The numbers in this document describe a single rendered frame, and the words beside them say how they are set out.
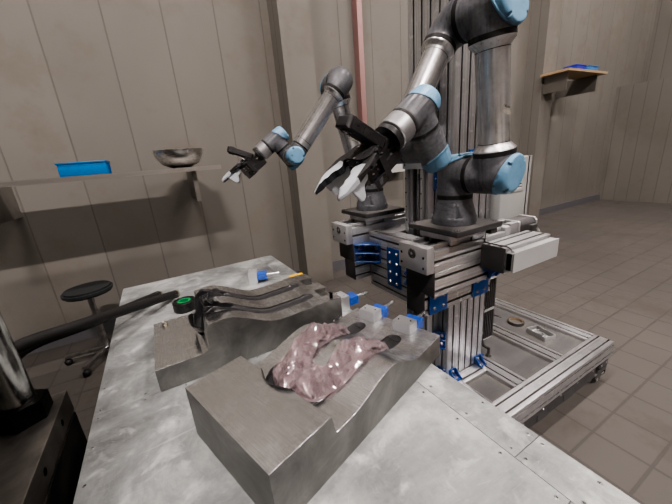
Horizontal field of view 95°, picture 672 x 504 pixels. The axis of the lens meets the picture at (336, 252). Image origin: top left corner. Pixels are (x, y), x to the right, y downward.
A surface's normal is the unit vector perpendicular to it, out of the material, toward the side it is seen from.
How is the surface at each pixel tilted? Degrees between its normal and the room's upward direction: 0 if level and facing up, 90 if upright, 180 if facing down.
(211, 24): 90
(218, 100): 90
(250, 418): 0
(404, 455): 0
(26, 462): 0
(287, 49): 90
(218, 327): 90
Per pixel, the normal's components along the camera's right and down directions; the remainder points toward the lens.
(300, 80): 0.49, 0.22
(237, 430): -0.08, -0.95
